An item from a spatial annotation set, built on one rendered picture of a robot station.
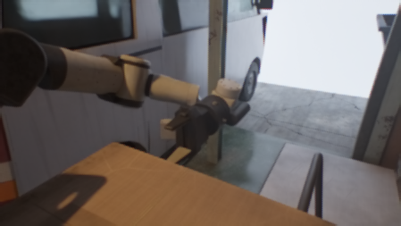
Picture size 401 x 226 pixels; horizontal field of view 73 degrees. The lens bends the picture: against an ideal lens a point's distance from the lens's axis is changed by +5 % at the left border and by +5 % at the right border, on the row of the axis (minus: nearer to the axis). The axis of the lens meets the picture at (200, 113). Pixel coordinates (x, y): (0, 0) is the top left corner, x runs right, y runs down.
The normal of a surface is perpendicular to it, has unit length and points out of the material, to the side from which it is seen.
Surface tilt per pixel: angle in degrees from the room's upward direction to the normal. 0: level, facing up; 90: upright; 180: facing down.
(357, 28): 90
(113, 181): 0
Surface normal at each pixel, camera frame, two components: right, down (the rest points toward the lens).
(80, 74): 0.83, 0.27
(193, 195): 0.00, -0.91
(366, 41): -0.49, 0.37
